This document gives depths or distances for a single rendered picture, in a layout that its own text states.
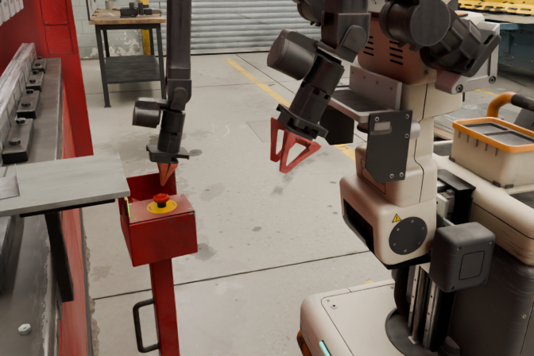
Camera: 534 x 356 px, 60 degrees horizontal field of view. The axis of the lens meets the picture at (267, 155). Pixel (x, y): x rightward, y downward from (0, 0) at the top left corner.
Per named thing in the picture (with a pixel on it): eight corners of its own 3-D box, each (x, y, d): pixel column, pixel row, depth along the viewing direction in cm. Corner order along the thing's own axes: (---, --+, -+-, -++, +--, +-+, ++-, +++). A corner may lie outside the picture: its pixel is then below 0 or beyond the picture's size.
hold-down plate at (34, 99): (36, 118, 150) (34, 110, 149) (17, 120, 148) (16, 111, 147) (40, 98, 176) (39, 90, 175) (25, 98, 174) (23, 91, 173)
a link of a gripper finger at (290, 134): (269, 171, 77) (294, 120, 75) (257, 156, 83) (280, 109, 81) (303, 183, 79) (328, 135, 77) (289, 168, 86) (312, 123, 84)
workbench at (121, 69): (172, 103, 508) (160, -45, 454) (100, 109, 488) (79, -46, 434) (159, 73, 669) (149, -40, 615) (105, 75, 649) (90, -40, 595)
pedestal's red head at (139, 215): (198, 253, 116) (194, 187, 109) (133, 268, 110) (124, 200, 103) (179, 217, 133) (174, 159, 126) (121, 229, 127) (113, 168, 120)
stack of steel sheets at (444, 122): (591, 153, 325) (596, 137, 321) (523, 165, 305) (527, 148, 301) (483, 115, 414) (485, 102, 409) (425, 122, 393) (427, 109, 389)
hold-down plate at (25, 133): (28, 161, 115) (25, 149, 114) (3, 164, 113) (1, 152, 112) (34, 127, 141) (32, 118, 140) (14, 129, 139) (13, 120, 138)
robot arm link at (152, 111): (188, 89, 111) (183, 82, 119) (140, 81, 107) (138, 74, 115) (180, 136, 114) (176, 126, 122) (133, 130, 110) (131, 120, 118)
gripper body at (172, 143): (145, 150, 120) (148, 123, 118) (183, 153, 125) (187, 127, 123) (149, 159, 115) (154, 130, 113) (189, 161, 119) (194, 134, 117)
